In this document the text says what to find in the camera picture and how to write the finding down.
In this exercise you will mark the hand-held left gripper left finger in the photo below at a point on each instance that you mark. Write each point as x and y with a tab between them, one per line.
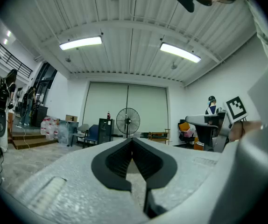
110	169

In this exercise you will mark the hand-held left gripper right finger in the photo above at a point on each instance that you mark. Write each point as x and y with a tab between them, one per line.
155	169

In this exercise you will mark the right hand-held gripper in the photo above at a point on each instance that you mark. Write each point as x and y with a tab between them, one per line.
208	119

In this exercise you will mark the black office chair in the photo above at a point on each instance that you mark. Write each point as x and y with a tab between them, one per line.
187	139

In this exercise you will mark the wooden shelf rack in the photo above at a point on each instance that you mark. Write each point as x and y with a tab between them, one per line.
158	139

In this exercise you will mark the black cabinet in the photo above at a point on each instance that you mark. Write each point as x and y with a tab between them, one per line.
40	115
104	132

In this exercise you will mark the blue chair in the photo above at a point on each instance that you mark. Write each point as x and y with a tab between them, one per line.
93	130

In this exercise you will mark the grey chair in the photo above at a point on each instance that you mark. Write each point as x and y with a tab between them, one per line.
83	127

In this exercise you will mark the tall dark soda bottle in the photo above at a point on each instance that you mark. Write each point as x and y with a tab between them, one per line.
108	115

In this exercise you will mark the plastic-wrapped grey box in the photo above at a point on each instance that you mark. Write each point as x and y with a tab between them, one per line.
65	132

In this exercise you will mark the white roller blind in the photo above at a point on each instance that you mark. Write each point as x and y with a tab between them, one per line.
148	101
106	99

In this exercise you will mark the brown cardboard box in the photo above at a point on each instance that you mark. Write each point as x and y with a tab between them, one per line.
69	118

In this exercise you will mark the long ceiling light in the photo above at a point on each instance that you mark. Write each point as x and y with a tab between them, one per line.
179	52
80	43

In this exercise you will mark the cluster of clear water jugs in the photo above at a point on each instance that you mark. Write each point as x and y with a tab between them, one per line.
48	128

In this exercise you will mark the wooden platform steps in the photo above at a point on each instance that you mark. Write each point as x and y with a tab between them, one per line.
31	143

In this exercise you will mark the person's beige shirt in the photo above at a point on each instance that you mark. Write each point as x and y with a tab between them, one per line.
262	27

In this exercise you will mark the black metal railing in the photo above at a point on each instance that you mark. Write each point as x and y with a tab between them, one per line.
19	65

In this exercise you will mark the group of small hall lights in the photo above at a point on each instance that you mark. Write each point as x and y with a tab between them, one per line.
8	33

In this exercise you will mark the black pedestal fan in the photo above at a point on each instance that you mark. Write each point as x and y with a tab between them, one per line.
128	121

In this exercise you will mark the black head-mounted camera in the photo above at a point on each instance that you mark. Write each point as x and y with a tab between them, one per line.
185	0

